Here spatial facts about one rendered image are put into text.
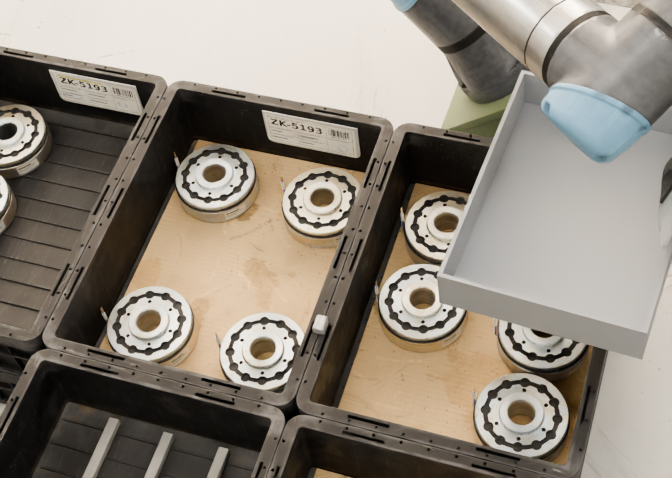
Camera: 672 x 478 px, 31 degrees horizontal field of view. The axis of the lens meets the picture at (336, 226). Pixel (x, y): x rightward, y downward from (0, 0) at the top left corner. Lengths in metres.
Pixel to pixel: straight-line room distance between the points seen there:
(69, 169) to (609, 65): 0.89
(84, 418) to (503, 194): 0.55
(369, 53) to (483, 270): 0.72
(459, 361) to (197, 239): 0.37
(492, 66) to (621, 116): 0.68
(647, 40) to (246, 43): 1.05
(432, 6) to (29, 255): 0.60
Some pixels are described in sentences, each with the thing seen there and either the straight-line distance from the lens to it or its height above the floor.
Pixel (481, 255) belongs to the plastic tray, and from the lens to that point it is 1.21.
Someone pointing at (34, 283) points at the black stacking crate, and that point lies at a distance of 1.54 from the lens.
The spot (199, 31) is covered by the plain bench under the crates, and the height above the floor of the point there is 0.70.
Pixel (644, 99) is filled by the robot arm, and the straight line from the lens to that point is 0.94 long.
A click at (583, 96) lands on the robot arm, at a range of 0.94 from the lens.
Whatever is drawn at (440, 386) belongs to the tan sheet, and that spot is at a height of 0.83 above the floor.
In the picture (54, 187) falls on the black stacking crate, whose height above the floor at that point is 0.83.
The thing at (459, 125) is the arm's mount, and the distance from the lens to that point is 1.66.
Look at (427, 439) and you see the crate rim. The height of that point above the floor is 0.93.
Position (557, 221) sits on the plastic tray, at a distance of 1.23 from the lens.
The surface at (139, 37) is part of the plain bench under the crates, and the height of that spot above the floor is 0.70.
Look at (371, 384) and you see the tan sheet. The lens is 1.38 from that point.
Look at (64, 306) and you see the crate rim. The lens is 1.39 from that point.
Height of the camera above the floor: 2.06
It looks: 55 degrees down
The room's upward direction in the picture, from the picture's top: 10 degrees counter-clockwise
